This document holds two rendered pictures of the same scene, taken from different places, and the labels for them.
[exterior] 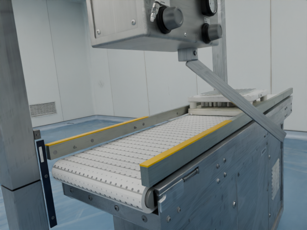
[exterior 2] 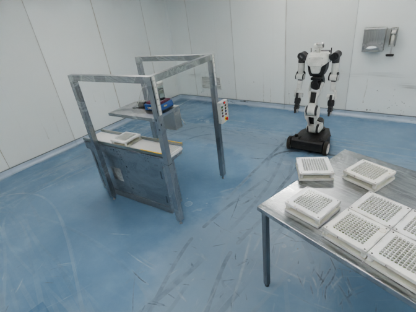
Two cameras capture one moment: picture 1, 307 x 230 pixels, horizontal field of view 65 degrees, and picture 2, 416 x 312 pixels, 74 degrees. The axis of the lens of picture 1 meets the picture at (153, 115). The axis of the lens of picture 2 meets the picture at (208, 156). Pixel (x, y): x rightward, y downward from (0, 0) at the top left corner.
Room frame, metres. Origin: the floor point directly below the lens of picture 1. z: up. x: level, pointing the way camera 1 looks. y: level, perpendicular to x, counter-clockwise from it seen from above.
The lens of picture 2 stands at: (0.22, 2.66, 2.04)
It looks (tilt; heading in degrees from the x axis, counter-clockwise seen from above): 28 degrees down; 267
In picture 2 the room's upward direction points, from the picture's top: 8 degrees counter-clockwise
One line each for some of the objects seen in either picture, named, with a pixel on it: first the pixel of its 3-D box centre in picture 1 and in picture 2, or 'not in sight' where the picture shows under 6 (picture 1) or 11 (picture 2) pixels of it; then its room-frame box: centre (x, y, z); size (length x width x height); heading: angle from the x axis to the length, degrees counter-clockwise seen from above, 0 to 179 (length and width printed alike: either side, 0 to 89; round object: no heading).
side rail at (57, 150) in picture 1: (194, 107); (120, 146); (1.02, -0.18, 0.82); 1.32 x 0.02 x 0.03; 142
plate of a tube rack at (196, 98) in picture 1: (228, 95); (125, 137); (0.97, -0.31, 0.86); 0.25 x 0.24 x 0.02; 52
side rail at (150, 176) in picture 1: (261, 107); (137, 136); (0.85, -0.39, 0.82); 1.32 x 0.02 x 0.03; 142
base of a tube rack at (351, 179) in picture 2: not in sight; (368, 177); (-1.00, 1.11, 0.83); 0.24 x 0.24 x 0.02; 25
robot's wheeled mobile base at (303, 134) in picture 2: not in sight; (313, 133); (-1.62, -1.01, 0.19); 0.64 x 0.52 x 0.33; 47
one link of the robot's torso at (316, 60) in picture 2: not in sight; (319, 62); (-1.64, -1.02, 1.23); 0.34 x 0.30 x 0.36; 137
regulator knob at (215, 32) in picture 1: (212, 29); not in sight; (0.41, -0.11, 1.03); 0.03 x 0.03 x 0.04; 52
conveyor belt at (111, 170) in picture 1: (226, 118); (129, 144); (0.94, -0.29, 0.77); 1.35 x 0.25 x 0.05; 142
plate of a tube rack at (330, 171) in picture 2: not in sight; (314, 165); (-0.68, 0.92, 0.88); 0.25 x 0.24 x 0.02; 164
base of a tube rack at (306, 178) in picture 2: not in sight; (313, 171); (-0.68, 0.92, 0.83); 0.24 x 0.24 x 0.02; 74
